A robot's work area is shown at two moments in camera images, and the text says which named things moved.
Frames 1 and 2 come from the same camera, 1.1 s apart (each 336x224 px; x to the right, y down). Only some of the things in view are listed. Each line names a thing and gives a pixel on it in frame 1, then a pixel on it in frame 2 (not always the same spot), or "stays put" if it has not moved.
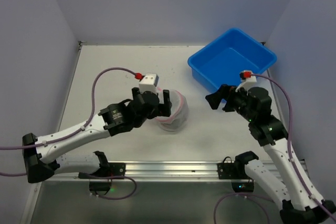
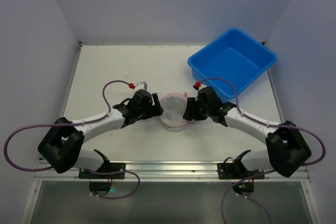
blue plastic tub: (221, 62) stays put
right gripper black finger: (214, 100) -> (198, 115)
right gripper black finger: (214, 99) -> (189, 113)
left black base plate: (106, 170) stays put
